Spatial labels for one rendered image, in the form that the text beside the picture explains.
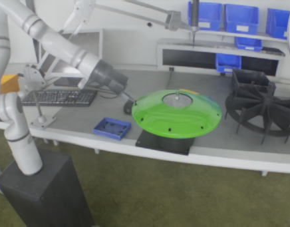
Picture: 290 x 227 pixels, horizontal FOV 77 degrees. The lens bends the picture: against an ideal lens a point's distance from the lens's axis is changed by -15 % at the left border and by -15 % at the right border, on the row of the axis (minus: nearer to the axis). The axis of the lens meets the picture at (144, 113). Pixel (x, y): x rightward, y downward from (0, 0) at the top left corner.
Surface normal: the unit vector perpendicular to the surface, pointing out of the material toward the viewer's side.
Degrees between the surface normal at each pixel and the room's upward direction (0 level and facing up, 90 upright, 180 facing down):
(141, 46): 90
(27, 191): 0
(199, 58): 90
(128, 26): 90
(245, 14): 90
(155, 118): 23
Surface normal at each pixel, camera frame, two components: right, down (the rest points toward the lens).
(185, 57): -0.25, 0.51
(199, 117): 0.16, -0.64
